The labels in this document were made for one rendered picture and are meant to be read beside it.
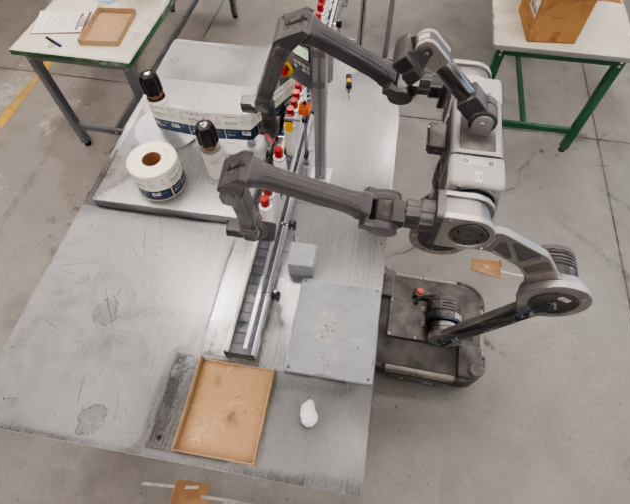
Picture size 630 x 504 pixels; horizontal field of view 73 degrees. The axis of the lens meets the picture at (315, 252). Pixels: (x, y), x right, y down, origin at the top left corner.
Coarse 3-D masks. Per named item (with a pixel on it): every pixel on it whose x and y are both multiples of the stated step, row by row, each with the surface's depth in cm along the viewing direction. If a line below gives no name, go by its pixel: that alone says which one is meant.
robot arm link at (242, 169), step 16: (224, 160) 103; (240, 160) 96; (256, 160) 96; (224, 176) 100; (240, 176) 94; (256, 176) 96; (272, 176) 97; (288, 176) 98; (304, 176) 100; (240, 192) 101; (288, 192) 100; (304, 192) 99; (320, 192) 100; (336, 192) 101; (352, 192) 103; (368, 192) 104; (384, 192) 105; (336, 208) 104; (352, 208) 102; (368, 208) 103; (368, 224) 103; (384, 224) 103
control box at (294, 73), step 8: (296, 56) 146; (312, 56) 140; (328, 56) 145; (288, 64) 152; (312, 64) 143; (328, 64) 148; (288, 72) 155; (296, 72) 152; (312, 72) 145; (328, 72) 151; (296, 80) 155; (304, 80) 151; (312, 80) 148; (328, 80) 154; (312, 88) 151
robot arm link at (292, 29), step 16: (288, 16) 116; (304, 16) 112; (288, 32) 114; (304, 32) 111; (320, 32) 114; (336, 32) 117; (320, 48) 119; (336, 48) 118; (352, 48) 120; (352, 64) 124; (368, 64) 123; (384, 64) 126; (384, 80) 128; (400, 96) 131
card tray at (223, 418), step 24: (216, 360) 149; (192, 384) 142; (216, 384) 145; (240, 384) 145; (264, 384) 145; (192, 408) 141; (216, 408) 141; (240, 408) 141; (264, 408) 137; (192, 432) 137; (216, 432) 137; (240, 432) 137; (216, 456) 134; (240, 456) 134
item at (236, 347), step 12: (300, 144) 195; (288, 156) 192; (288, 168) 188; (264, 240) 169; (276, 240) 169; (264, 252) 166; (264, 264) 163; (252, 276) 161; (252, 288) 158; (264, 288) 158; (252, 300) 156; (240, 312) 153; (240, 324) 151; (240, 336) 149; (252, 336) 149; (240, 348) 147
